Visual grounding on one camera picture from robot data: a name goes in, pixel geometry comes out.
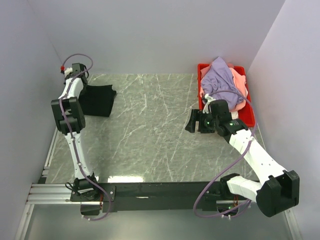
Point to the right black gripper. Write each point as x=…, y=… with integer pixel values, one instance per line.
x=197, y=115

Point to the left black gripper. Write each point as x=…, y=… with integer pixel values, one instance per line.
x=81, y=79

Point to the black t shirt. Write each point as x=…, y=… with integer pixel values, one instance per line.
x=97, y=101

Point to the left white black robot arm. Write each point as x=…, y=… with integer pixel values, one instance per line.
x=70, y=121

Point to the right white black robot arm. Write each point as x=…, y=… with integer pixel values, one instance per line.
x=241, y=138

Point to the white t shirt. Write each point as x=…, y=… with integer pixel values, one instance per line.
x=235, y=115

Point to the red plastic bin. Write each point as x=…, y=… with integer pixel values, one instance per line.
x=246, y=114

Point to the purple t shirt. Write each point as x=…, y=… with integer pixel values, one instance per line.
x=218, y=82

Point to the pink t shirt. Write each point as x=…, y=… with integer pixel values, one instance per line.
x=240, y=83

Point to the black base beam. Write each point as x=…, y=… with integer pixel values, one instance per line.
x=144, y=196

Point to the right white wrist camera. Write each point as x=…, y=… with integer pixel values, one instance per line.
x=207, y=99

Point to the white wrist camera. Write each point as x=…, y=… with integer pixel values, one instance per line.
x=207, y=99
x=66, y=70

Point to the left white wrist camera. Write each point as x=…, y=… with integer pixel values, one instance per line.
x=66, y=70

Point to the aluminium frame rail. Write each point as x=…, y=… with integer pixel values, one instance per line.
x=45, y=195

